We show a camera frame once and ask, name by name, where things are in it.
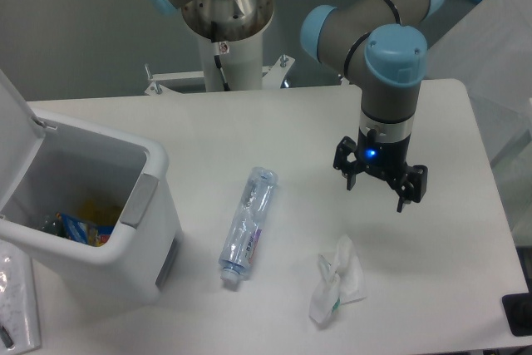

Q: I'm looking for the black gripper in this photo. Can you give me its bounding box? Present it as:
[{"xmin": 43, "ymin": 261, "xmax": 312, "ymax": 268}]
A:
[{"xmin": 333, "ymin": 129, "xmax": 428, "ymax": 213}]

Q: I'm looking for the white tissue wrapper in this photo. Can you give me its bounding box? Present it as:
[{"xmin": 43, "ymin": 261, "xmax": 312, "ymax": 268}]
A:
[{"xmin": 308, "ymin": 234, "xmax": 367, "ymax": 327}]

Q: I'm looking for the crushed clear plastic bottle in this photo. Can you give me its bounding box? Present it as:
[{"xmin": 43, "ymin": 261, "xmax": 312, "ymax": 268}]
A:
[{"xmin": 219, "ymin": 167, "xmax": 278, "ymax": 288}]

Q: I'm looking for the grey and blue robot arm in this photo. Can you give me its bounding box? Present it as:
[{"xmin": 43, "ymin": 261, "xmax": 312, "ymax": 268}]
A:
[{"xmin": 150, "ymin": 0, "xmax": 445, "ymax": 205}]

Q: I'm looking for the white trash can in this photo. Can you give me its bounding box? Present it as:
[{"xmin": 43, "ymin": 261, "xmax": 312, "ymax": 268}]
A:
[{"xmin": 1, "ymin": 77, "xmax": 183, "ymax": 304}]

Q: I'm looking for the black device at table edge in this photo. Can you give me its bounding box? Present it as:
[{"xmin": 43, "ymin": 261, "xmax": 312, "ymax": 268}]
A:
[{"xmin": 502, "ymin": 293, "xmax": 531, "ymax": 337}]

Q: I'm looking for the colourful snack wrapper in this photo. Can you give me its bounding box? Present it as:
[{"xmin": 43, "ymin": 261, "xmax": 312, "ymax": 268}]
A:
[{"xmin": 56, "ymin": 213, "xmax": 114, "ymax": 247}]

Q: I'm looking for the clear plastic sheet tray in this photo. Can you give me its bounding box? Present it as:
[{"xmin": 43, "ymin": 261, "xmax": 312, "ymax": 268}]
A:
[{"xmin": 1, "ymin": 240, "xmax": 42, "ymax": 354}]

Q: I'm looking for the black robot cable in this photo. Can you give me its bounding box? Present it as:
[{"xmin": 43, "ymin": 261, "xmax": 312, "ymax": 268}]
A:
[{"xmin": 210, "ymin": 22, "xmax": 232, "ymax": 92}]

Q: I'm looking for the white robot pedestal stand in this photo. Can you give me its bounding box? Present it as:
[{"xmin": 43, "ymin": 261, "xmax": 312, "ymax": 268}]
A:
[{"xmin": 145, "ymin": 27, "xmax": 295, "ymax": 96}]

